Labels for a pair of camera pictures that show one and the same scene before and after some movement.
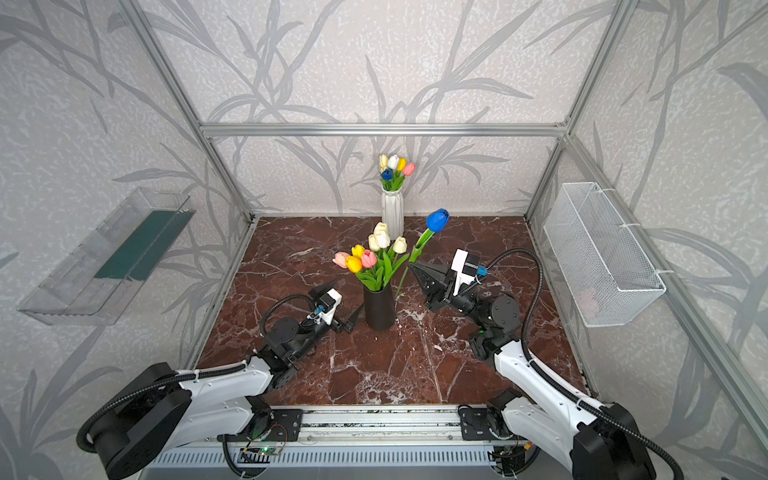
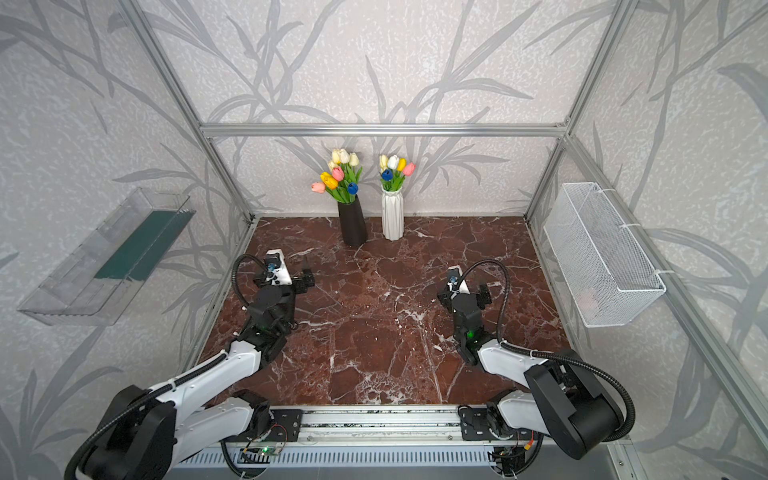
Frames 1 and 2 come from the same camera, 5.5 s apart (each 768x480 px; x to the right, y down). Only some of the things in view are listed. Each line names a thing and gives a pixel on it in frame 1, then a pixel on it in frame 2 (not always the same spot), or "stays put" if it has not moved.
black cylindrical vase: x=380 y=309 → x=353 y=224
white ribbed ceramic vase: x=393 y=213 stays put
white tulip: x=399 y=247 → x=354 y=161
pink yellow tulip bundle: x=369 y=269 → x=337 y=184
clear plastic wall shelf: x=96 y=280 stays put
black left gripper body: x=335 y=315 → x=300 y=282
